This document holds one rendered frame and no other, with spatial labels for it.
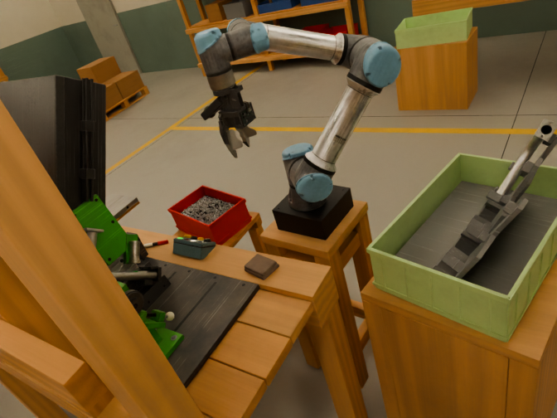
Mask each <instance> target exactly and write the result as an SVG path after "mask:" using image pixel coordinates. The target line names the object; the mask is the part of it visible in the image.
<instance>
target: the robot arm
mask: <svg viewBox="0 0 557 418"><path fill-rule="evenodd" d="M194 42H195V44H196V49H197V54H198V55H199V57H200V59H201V64H202V65H203V68H204V71H205V73H206V78H207V80H208V82H209V85H210V88H211V90H212V92H213V95H214V96H219V97H217V98H216V99H215V100H214V101H213V102H212V103H211V104H210V105H209V106H206V107H205V109H204V111H203V112H202V113H201V117H202V118H203V119H204V120H207V119H209V118H213V117H214V116H215V115H216V112H218V111H219V112H218V113H219V114H218V118H219V121H218V123H219V130H220V136H221V137H222V139H223V141H224V144H225V145H226V147H227V148H228V149H229V151H230V153H231V154H232V155H233V156H234V158H237V153H236V149H238V148H242V147H243V143H244V144H245V145H246V146H247V147H249V137H252V136H255V135H256V134H257V132H256V130H255V129H252V128H250V127H249V126H248V124H249V123H251V122H252V121H253V120H254V119H256V117H255V114H254V109H253V106H252V104H251V102H246V101H243V100H242V96H241V93H240V92H241V91H242V90H243V86H242V85H237V84H236V83H235V76H234V73H233V70H232V67H231V64H230V63H231V62H232V61H237V60H239V59H242V58H245V57H247V56H252V55H255V54H259V53H260V52H262V51H272V52H278V53H283V54H289V55H295V56H306V57H312V58H317V59H323V60H328V61H331V62H332V64H334V65H339V66H345V67H346V68H348V69H350V70H349V72H348V74H347V76H346V79H347V87H346V88H345V90H344V92H343V94H342V96H341V98H340V100H339V101H338V103H337V106H336V108H335V109H334V111H333V113H332V115H331V117H330V119H329V120H328V122H327V125H326V127H325V129H324V130H323V131H322V134H321V136H320V138H319V140H318V141H317V144H316V145H315V147H314V148H313V146H312V145H311V144H310V143H297V144H294V145H292V146H289V147H287V148H286V149H285V150H284V151H283V152H282V157H283V159H282V160H283V164H284V167H285V171H286V174H287V178H288V184H289V192H288V202H289V205H290V206H291V207H292V209H294V210H296V211H311V210H315V209H317V208H319V207H321V206H322V205H323V204H324V203H325V202H326V201H327V197H328V196H329V195H330V193H331V192H332V188H333V185H332V177H333V176H334V174H335V172H336V170H337V167H336V161H337V159H338V158H339V156H340V154H341V152H342V150H343V149H344V147H345V145H346V143H347V141H348V139H349V138H350V137H351V134H352V132H353V131H354V129H355V127H356V125H357V124H358V122H359V120H360V118H361V116H362V115H363V113H364V111H365V110H366V107H367V105H368V104H369V103H370V101H371V98H372V97H374V96H376V95H379V94H380V92H381V91H382V90H383V88H384V87H386V86H387V85H391V84H392V83H393V82H394V81H395V80H396V78H397V77H398V75H399V73H400V69H401V59H400V54H399V52H398V51H397V50H396V49H395V48H394V47H393V46H392V45H391V44H389V43H388V42H385V41H380V40H378V39H376V38H374V37H373V36H365V35H353V34H345V33H337V34H336V35H335V36H333V35H329V34H324V33H319V32H310V31H304V30H299V29H294V28H289V27H280V26H275V25H269V24H264V23H262V22H250V21H246V20H245V19H244V18H235V19H233V20H232V21H230V23H229V24H228V27H227V33H223V34H221V32H220V29H219V28H217V27H214V28H211V29H207V30H205V31H202V32H198V33H197V34H196V35H195V37H194ZM252 111H253V112H252ZM229 128H235V129H236V130H237V131H238V132H239V133H240V137H241V138H242V140H243V142H242V141H241V140H240V139H238V138H237V137H236V134H235V131H234V130H233V129H230V130H229Z"/></svg>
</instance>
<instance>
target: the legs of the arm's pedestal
mask: <svg viewBox="0 0 557 418"><path fill-rule="evenodd" d="M371 242H372V239H371V229H370V225H369V220H368V215H367V212H366V214H365V215H364V216H363V217H362V218H361V220H360V221H359V222H358V224H357V225H356V227H355V228H354V229H353V230H352V232H351V233H350V235H349V236H348V237H347V238H346V239H345V241H344V242H343V243H342V244H341V246H340V247H339V249H338V250H337V252H336V253H335V254H334V256H333V257H332V258H331V259H330V260H325V259H322V258H319V257H316V256H312V255H306V254H304V253H300V252H297V251H293V250H287V249H284V248H281V247H277V246H274V245H269V244H265V243H264V244H265V247H266V250H267V252H268V255H276V256H281V257H285V258H289V259H294V260H301V261H307V262H311V263H315V264H319V265H327V266H331V267H332V273H333V276H334V280H335V283H336V287H337V292H338V296H339V300H338V303H339V307H340V310H341V316H342V319H343V323H344V326H345V330H346V335H347V339H348V342H349V345H350V349H351V355H352V358H353V362H354V364H355V368H356V374H357V377H358V381H359V384H360V387H361V389H362V388H363V386H364V385H365V384H366V381H367V379H368V377H369V376H368V372H367V369H366V363H365V358H364V355H363V352H362V351H363V349H364V347H365V345H366V344H367V342H368V340H369V339H370V334H369V331H368V327H367V322H366V316H365V311H364V308H363V303H361V302H358V301H355V300H352V299H350V295H349V292H348V288H347V284H346V278H345V274H344V270H343V269H344V268H345V266H346V264H347V263H348V262H349V260H350V259H351V257H353V261H354V265H355V269H356V276H357V280H358V284H359V288H360V292H361V291H362V290H363V289H364V288H365V286H366V285H367V284H368V282H369V281H370V280H371V278H372V277H373V276H374V275H373V270H372V265H371V257H370V254H368V253H366V248H367V247H368V246H369V245H370V244H371ZM355 316H357V317H359V318H363V319H364V321H363V322H362V324H361V326H360V327H359V328H358V330H357V326H356V320H355ZM298 340H299V342H300V345H301V348H302V350H303V354H304V357H305V359H306V361H307V364H308V365H310V366H312V367H315V368H317V369H319V368H320V366H321V363H320V361H319V358H318V355H317V351H316V348H315V346H314V343H313V340H312V336H311V334H310V331H309V328H308V326H307V325H306V324H305V325H304V327H303V329H302V331H301V333H300V334H299V335H298Z"/></svg>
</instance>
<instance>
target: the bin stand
mask: <svg viewBox="0 0 557 418"><path fill-rule="evenodd" d="M249 215H250V216H252V218H251V222H250V223H249V224H247V225H246V226H245V227H244V228H242V229H241V230H240V231H238V232H237V233H236V234H235V235H234V236H232V237H231V238H230V239H229V240H228V241H227V242H226V243H224V244H223V245H224V246H229V247H234V246H235V245H236V244H237V243H238V242H239V241H240V239H241V238H242V237H243V236H244V235H245V233H246V232H247V231H249V235H250V237H251V240H252V242H253V244H254V248H255V250H256V252H259V253H264V254H268V252H267V250H266V247H265V244H264V243H263V242H262V241H261V239H260V235H261V234H262V232H263V231H264V229H263V227H262V225H261V224H262V223H263V222H262V220H261V217H260V214H259V213H258V212H253V211H249ZM184 235H189V234H187V233H185V232H183V231H180V230H178V231H177V232H176V233H175V234H174V235H173V236H178V237H184Z"/></svg>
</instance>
